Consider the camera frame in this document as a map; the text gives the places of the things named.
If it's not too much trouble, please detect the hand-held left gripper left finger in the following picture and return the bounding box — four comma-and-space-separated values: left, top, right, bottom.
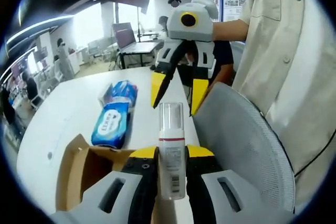
49, 145, 160, 224

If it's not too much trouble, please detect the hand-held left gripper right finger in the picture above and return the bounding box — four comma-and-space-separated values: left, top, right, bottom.
185, 144, 274, 224

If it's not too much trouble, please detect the white pump bottle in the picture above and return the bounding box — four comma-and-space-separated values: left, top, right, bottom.
158, 102, 188, 200

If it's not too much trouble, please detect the blue soft wipes pack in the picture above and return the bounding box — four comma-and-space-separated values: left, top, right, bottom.
91, 102, 132, 149

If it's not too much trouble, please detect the brown cardboard shoe box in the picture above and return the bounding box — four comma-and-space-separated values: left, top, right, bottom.
56, 133, 148, 212

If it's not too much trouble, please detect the person's right hand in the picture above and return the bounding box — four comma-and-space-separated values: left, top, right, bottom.
183, 50, 195, 65

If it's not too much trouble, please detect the dark purple monitor screen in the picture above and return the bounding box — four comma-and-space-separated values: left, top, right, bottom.
112, 22, 138, 51

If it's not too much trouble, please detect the black studio light stand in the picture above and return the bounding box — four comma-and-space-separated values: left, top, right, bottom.
136, 0, 151, 44

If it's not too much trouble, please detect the blue tissue pack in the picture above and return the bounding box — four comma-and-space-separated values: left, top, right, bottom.
98, 80, 139, 110

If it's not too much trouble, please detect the grey mesh desk chair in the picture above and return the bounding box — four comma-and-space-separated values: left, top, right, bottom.
193, 82, 296, 213

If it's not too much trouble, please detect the grey mesh office chair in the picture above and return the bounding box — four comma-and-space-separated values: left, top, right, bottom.
88, 40, 104, 59

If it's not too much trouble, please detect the black frame desk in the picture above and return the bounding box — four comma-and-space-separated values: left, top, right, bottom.
119, 40, 161, 70

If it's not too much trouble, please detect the black cable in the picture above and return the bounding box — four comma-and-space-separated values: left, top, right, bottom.
293, 129, 334, 178

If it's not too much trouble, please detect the dark wall screen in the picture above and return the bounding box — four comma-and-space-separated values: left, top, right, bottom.
34, 47, 48, 61

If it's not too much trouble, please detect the pink wall screen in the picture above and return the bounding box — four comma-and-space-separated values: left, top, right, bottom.
12, 58, 29, 78

